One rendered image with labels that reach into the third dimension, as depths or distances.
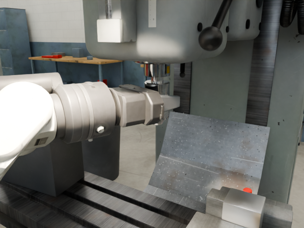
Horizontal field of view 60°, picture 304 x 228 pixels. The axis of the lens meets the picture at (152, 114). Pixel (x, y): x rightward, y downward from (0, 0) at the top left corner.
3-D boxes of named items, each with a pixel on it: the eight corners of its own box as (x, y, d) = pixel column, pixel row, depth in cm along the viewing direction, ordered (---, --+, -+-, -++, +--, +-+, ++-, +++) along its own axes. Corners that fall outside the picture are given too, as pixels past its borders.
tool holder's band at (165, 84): (174, 86, 49) (174, 80, 49) (160, 90, 45) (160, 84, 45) (154, 83, 51) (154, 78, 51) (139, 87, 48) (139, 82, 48)
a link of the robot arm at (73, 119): (97, 127, 36) (2, 146, 30) (77, 150, 44) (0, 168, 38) (74, 57, 39) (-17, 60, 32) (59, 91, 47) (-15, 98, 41)
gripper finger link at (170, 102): (177, 109, 49) (149, 114, 46) (177, 92, 49) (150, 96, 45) (182, 111, 48) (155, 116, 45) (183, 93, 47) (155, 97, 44)
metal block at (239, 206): (256, 245, 43) (261, 213, 41) (220, 231, 46) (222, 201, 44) (261, 225, 47) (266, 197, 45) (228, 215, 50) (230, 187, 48)
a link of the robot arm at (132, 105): (165, 82, 41) (94, 89, 34) (163, 139, 44) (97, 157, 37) (124, 73, 51) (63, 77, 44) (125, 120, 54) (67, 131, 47)
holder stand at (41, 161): (55, 197, 69) (47, 125, 64) (-2, 179, 78) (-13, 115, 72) (85, 176, 80) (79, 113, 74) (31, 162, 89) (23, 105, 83)
